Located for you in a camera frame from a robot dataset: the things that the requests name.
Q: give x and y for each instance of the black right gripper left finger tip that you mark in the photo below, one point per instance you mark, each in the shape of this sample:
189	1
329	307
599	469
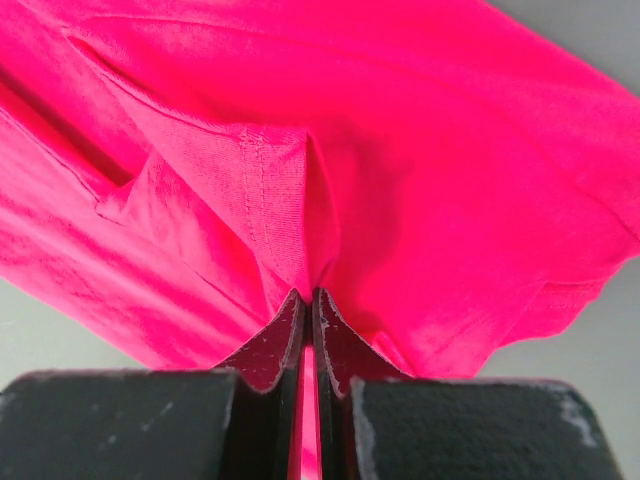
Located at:
234	421

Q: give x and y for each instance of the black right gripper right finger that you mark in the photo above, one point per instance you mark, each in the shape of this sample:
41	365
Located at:
376	422

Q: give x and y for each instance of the red t-shirt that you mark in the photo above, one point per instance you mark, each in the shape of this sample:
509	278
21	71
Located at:
171	170

